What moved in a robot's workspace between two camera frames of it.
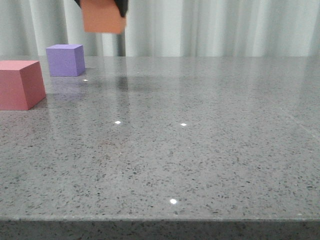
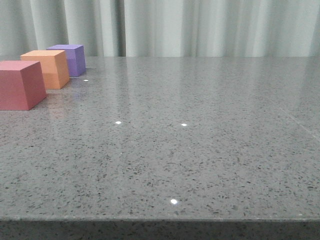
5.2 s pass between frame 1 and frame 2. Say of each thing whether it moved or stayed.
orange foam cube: moved
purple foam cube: stayed
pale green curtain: stayed
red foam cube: stayed
